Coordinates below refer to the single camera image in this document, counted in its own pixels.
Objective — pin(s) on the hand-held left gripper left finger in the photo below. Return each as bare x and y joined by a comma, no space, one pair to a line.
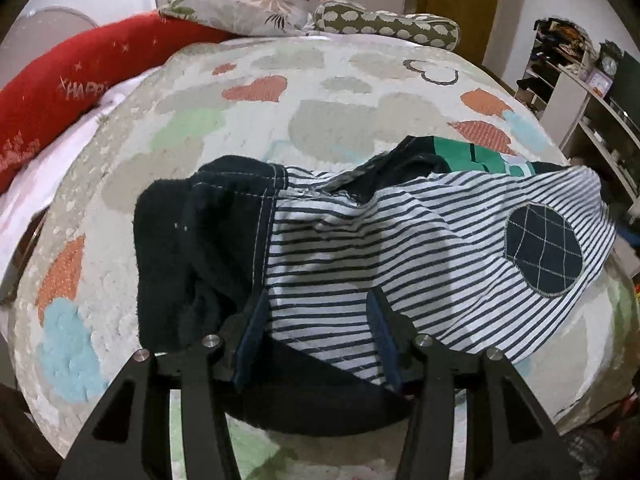
254,332

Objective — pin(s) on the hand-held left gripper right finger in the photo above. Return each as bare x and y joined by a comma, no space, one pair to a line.
382,332

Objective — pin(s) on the striped navy pants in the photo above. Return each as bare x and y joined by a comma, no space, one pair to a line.
400,240

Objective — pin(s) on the green striped garment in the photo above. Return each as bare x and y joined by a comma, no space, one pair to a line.
470,157

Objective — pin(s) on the heart print blanket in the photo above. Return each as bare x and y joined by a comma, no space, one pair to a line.
320,110

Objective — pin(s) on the white bed sheet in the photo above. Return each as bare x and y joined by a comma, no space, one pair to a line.
60,160

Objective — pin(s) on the white shelf unit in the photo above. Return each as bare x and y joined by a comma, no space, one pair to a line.
585,105

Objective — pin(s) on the green patterned pillow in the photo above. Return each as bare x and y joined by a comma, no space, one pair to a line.
390,22

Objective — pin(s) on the long red pillow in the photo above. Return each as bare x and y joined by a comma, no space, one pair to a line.
55,85

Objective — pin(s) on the leaf print pillow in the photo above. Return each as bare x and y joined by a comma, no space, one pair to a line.
240,10

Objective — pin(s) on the small clock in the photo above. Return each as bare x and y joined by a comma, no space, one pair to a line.
608,65

